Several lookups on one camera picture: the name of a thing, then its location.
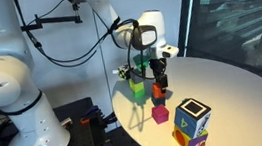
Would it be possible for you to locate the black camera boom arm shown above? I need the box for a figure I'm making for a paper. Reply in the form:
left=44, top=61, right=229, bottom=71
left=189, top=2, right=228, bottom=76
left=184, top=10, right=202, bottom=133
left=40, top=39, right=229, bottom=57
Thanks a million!
left=18, top=2, right=85, bottom=33

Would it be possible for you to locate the zebra picture cube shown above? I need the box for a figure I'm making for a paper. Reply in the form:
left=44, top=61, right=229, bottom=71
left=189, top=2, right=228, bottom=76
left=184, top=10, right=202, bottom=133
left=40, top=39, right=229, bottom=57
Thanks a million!
left=115, top=63, right=134, bottom=83

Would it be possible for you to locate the dark blue block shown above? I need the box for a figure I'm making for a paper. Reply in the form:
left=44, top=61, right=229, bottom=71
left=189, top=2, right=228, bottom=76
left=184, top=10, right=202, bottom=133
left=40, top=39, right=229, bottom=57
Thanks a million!
left=150, top=93, right=168, bottom=109

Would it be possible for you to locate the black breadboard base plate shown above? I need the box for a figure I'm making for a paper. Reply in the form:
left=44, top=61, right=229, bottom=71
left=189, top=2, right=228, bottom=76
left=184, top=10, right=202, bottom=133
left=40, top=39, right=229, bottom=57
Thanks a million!
left=0, top=93, right=123, bottom=146

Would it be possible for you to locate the green block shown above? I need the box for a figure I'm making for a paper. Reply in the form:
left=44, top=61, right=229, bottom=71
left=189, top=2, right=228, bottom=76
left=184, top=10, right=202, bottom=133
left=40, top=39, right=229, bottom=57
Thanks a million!
left=128, top=79, right=147, bottom=99

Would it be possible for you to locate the orange block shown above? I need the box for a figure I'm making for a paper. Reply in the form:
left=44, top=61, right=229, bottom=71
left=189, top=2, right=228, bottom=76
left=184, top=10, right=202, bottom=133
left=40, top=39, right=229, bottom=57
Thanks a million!
left=150, top=81, right=168, bottom=100

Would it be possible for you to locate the orange multicolour picture cube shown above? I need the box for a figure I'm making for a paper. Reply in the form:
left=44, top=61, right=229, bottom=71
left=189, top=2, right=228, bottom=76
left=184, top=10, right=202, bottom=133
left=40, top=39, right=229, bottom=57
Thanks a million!
left=171, top=120, right=211, bottom=146

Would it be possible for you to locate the magenta block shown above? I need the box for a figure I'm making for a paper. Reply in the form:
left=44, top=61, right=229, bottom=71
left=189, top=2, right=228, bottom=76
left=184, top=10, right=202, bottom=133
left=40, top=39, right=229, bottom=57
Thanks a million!
left=150, top=103, right=172, bottom=126

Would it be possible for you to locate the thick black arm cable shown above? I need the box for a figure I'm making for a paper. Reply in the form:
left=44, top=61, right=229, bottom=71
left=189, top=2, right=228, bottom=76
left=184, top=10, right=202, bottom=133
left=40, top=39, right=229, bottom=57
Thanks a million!
left=11, top=0, right=127, bottom=74

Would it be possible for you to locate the blue picture cube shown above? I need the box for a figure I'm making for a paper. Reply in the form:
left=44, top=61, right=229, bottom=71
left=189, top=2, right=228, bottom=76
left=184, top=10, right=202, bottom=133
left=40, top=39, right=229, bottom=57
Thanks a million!
left=171, top=96, right=215, bottom=142

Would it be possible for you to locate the dark window frame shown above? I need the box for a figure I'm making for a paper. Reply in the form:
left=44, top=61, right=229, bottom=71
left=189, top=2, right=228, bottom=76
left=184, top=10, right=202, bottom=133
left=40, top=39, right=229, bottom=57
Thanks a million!
left=171, top=0, right=207, bottom=59

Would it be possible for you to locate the thin black camera cable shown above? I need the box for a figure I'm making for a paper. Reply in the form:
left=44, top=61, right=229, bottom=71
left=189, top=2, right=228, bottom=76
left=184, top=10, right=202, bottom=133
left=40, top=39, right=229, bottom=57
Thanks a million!
left=121, top=15, right=158, bottom=84

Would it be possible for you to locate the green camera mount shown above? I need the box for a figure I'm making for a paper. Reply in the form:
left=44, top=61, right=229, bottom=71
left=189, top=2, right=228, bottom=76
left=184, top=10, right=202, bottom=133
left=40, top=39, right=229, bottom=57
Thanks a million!
left=131, top=52, right=154, bottom=75

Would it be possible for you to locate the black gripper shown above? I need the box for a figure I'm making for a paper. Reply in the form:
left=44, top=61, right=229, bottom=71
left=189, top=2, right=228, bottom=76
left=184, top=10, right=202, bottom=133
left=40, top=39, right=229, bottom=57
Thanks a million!
left=148, top=57, right=171, bottom=91

